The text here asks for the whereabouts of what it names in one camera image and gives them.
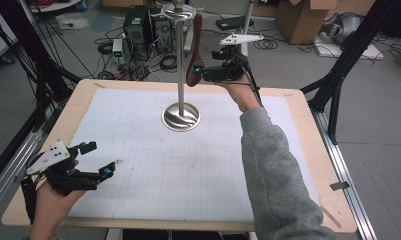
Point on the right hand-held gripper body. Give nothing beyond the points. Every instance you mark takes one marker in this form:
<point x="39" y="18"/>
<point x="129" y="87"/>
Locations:
<point x="234" y="71"/>

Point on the grey computer tower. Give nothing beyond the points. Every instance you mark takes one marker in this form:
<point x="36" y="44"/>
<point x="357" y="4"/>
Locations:
<point x="162" y="33"/>

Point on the black metal frame post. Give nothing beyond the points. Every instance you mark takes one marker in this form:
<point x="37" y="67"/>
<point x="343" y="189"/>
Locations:
<point x="351" y="56"/>

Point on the aluminium rail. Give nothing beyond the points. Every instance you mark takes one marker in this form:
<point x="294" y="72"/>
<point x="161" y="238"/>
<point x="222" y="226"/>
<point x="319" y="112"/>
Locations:
<point x="11" y="166"/>
<point x="344" y="173"/>

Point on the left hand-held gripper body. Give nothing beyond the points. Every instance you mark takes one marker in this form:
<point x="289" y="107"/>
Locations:
<point x="61" y="173"/>

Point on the black flat device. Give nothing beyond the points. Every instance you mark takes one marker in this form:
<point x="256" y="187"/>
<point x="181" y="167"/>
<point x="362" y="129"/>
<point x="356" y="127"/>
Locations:
<point x="233" y="22"/>

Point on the person's left hand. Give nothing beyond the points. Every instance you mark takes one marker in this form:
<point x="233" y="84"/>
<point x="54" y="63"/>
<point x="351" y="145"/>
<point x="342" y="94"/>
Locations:
<point x="51" y="210"/>

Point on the metal stand with round base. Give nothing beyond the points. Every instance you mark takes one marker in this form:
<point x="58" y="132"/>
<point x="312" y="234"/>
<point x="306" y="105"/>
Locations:
<point x="180" y="66"/>

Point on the white flat board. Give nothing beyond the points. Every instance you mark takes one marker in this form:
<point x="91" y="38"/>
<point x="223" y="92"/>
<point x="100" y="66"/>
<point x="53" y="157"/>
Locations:
<point x="354" y="51"/>

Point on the brown wooden spoon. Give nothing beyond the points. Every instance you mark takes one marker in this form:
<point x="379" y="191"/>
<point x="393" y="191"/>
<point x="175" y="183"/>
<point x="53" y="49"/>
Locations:
<point x="194" y="50"/>

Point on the person's right hand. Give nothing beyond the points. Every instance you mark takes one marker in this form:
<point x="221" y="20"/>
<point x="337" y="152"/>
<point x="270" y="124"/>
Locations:
<point x="241" y="95"/>

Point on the grey rounded device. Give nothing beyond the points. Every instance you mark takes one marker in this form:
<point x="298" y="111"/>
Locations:
<point x="341" y="26"/>

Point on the black metal frame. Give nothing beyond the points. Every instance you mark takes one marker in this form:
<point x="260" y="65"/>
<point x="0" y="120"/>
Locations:
<point x="38" y="66"/>

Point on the large open cardboard box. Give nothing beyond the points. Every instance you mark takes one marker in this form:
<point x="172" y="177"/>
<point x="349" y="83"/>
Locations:
<point x="304" y="20"/>

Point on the small white box green display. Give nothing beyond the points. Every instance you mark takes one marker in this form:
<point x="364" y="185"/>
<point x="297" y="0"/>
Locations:
<point x="117" y="46"/>

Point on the white grid mat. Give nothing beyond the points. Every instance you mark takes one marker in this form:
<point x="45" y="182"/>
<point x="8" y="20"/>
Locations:
<point x="161" y="166"/>

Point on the black computer tower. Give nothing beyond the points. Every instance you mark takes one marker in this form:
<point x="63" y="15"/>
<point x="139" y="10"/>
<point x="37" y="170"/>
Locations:
<point x="136" y="30"/>

